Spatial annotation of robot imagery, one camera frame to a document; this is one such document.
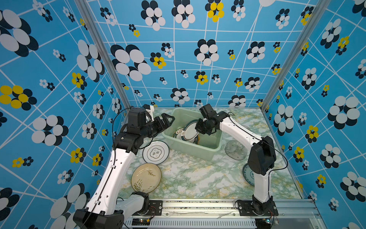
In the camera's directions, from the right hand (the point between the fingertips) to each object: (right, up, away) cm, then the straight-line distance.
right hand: (197, 129), depth 89 cm
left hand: (-14, +6, -21) cm, 26 cm away
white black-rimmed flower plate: (-27, -16, +4) cm, 32 cm away
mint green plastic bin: (+5, -9, -13) cm, 16 cm away
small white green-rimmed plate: (-13, -4, +12) cm, 18 cm away
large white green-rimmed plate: (-4, -3, +7) cm, 9 cm away
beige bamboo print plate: (-30, -28, -6) cm, 42 cm away
